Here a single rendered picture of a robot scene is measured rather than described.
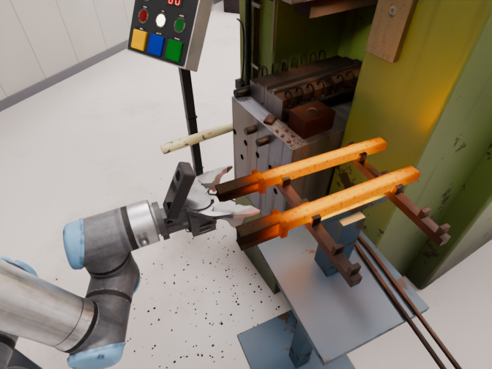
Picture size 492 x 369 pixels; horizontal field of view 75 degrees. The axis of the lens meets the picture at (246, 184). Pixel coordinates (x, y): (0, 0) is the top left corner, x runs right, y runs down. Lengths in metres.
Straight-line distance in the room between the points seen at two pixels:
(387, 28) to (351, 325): 0.70
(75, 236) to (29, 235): 1.62
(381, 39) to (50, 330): 0.90
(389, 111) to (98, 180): 1.94
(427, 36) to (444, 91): 0.12
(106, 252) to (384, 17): 0.79
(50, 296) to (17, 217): 1.82
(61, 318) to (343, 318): 0.58
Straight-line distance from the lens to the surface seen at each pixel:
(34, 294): 0.60
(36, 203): 2.46
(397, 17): 0.89
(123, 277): 0.73
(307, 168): 0.74
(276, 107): 1.11
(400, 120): 0.95
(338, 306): 0.86
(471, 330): 1.94
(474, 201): 1.48
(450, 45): 0.85
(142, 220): 0.64
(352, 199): 0.70
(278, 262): 0.89
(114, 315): 0.69
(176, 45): 1.40
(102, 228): 0.65
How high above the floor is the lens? 1.52
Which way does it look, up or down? 44 degrees down
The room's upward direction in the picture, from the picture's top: straight up
